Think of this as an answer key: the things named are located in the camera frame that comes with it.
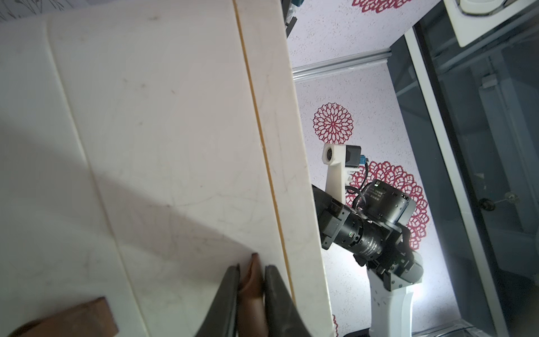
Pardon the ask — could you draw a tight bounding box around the white three-drawer cabinet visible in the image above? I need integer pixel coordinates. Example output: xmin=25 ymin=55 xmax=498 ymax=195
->
xmin=1 ymin=1 xmax=334 ymax=336

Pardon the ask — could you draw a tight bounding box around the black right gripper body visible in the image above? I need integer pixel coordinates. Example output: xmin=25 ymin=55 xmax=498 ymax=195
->
xmin=312 ymin=180 xmax=417 ymax=270

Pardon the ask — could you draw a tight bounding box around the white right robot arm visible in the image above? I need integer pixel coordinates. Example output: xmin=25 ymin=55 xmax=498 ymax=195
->
xmin=313 ymin=180 xmax=424 ymax=336

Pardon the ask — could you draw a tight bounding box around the brown drawer handle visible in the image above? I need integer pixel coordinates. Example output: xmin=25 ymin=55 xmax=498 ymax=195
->
xmin=8 ymin=297 xmax=119 ymax=336
xmin=237 ymin=254 xmax=269 ymax=337

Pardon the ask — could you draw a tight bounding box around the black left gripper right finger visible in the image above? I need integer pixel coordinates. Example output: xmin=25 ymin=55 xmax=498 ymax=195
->
xmin=264 ymin=265 xmax=311 ymax=337

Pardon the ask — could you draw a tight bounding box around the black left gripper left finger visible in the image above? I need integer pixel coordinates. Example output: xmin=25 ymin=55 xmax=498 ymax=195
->
xmin=195 ymin=265 xmax=240 ymax=337

